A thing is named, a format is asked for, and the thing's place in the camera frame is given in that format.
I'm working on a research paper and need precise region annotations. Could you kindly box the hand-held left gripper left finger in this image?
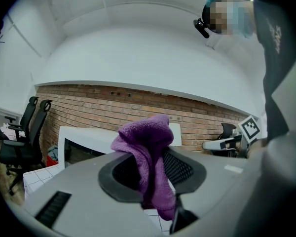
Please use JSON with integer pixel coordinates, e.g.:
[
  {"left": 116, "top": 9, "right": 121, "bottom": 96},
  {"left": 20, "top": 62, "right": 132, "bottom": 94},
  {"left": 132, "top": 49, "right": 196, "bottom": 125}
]
[{"left": 24, "top": 152, "right": 165, "bottom": 237}]

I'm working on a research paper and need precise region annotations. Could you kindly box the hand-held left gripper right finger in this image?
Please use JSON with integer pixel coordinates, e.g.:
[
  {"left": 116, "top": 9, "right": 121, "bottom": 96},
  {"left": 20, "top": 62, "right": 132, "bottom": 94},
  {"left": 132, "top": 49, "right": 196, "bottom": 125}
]
[{"left": 162, "top": 146, "right": 264, "bottom": 235}]

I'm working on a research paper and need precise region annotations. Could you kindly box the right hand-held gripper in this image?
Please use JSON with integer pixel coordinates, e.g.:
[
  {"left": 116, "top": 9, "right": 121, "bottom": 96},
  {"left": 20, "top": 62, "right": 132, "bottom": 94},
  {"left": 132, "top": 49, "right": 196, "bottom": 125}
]
[{"left": 201, "top": 115, "right": 262, "bottom": 159}]

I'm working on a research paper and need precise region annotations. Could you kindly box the purple cloth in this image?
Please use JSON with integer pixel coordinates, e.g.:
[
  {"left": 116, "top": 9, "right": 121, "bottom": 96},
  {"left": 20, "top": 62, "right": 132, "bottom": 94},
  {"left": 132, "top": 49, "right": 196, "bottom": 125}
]
[{"left": 110, "top": 114, "right": 177, "bottom": 221}]

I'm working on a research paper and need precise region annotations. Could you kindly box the person's right forearm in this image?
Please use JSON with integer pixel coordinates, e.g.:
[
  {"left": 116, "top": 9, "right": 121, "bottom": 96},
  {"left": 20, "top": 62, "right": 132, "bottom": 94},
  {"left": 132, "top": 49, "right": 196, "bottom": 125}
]
[{"left": 247, "top": 137, "right": 269, "bottom": 158}]

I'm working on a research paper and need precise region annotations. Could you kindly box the black office chair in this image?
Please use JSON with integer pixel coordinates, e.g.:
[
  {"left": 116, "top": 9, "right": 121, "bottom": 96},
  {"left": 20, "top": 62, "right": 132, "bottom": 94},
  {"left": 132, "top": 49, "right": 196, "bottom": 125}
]
[
  {"left": 220, "top": 122, "right": 238, "bottom": 140},
  {"left": 0, "top": 96, "right": 39, "bottom": 167},
  {"left": 0, "top": 99, "right": 53, "bottom": 196}
]

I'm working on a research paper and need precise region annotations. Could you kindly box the red box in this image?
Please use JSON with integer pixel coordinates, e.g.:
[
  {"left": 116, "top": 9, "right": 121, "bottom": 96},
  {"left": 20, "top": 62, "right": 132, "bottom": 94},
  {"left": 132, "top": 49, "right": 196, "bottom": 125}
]
[{"left": 46, "top": 155, "right": 59, "bottom": 168}]

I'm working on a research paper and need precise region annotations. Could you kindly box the pink fabric bundle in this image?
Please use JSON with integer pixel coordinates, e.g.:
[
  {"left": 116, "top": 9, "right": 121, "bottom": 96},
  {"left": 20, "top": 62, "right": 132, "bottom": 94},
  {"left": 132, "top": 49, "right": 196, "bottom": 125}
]
[{"left": 0, "top": 123, "right": 18, "bottom": 141}]

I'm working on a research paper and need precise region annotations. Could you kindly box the person's dark shirt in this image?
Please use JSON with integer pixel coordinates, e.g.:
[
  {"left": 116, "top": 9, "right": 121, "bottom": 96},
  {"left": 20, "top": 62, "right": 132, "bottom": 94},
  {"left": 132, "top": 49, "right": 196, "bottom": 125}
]
[{"left": 253, "top": 0, "right": 296, "bottom": 143}]

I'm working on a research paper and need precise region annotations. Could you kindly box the blue face mask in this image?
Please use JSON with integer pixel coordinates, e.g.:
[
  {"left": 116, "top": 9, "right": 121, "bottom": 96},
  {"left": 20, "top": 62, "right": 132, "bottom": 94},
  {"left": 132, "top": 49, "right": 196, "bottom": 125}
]
[{"left": 226, "top": 1, "right": 256, "bottom": 39}]

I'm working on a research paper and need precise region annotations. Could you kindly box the black head camera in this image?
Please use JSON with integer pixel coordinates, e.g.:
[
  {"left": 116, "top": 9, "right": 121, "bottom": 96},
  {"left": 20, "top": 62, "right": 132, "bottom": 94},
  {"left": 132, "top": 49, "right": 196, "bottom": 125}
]
[{"left": 193, "top": 18, "right": 210, "bottom": 39}]

